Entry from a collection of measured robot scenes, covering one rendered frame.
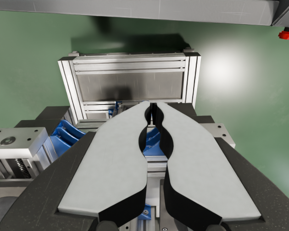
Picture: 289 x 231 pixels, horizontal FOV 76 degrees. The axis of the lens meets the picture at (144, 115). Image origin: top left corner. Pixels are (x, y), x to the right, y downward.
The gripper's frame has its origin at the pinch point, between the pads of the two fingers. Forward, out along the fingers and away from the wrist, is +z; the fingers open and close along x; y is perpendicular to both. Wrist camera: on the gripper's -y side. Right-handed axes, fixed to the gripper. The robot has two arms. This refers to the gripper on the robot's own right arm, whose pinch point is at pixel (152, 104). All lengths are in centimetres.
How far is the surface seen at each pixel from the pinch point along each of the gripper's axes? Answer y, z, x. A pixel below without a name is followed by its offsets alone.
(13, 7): -3.3, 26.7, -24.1
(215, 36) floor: 14, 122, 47
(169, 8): -4.5, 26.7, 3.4
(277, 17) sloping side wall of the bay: -4.2, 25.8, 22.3
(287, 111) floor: 68, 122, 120
